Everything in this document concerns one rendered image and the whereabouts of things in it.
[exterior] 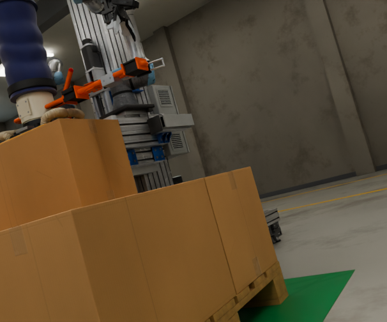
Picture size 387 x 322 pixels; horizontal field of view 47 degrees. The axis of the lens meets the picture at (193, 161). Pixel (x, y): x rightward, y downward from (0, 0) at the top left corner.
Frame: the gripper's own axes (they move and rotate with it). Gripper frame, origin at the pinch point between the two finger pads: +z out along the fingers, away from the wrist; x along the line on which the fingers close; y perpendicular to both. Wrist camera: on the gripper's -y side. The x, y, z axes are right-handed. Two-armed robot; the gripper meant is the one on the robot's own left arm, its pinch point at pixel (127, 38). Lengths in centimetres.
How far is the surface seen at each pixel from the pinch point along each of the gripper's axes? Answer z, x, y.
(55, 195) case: 57, 18, 43
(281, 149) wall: 39, -642, 91
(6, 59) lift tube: -13, 6, 62
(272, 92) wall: -67, -639, 78
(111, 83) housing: 16.6, 3.2, 11.5
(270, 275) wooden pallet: 109, -2, -32
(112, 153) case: 43, -9, 28
